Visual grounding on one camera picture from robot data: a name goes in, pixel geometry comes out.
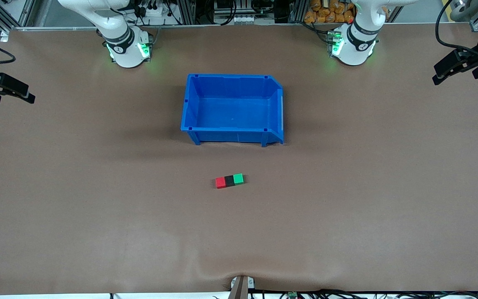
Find white terminal block device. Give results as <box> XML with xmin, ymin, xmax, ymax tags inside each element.
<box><xmin>213</xmin><ymin>0</ymin><xmax>276</xmax><ymax>25</ymax></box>

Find metal table edge clamp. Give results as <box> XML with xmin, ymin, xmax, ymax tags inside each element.
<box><xmin>227</xmin><ymin>275</ymin><xmax>256</xmax><ymax>299</ymax></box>

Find orange bagged items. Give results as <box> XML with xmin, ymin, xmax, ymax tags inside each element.
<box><xmin>304</xmin><ymin>0</ymin><xmax>356</xmax><ymax>24</ymax></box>

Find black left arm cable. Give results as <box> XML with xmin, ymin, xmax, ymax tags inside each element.
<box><xmin>435</xmin><ymin>0</ymin><xmax>478</xmax><ymax>56</ymax></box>

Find white power strip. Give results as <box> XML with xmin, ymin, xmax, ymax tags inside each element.
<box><xmin>133</xmin><ymin>0</ymin><xmax>174</xmax><ymax>20</ymax></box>

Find blue plastic storage bin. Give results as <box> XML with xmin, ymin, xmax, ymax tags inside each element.
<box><xmin>180</xmin><ymin>74</ymin><xmax>285</xmax><ymax>147</ymax></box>

